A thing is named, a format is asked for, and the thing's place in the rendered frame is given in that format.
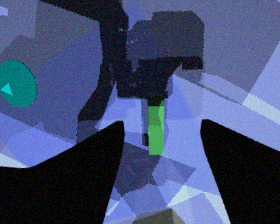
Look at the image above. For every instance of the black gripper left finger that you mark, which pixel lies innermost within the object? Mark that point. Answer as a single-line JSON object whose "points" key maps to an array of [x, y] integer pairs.
{"points": [[72, 187]]}

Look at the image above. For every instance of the green rectangular post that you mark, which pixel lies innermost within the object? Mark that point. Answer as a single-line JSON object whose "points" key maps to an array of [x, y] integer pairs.
{"points": [[156, 109]]}

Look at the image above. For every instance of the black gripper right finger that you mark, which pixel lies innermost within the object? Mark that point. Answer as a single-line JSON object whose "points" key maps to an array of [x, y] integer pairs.
{"points": [[247, 174]]}

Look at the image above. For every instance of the cyan circle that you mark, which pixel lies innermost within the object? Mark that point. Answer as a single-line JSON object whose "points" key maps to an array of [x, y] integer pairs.
{"points": [[17, 85]]}

